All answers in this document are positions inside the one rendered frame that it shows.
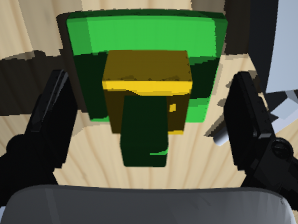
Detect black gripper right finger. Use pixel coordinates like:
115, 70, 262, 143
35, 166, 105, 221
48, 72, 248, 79
223, 71, 298, 212

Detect grey square-head bolt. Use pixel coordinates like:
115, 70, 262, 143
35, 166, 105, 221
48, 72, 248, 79
213, 126, 229, 146

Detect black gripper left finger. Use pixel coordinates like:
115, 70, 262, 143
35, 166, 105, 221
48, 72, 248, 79
0, 69, 78, 208

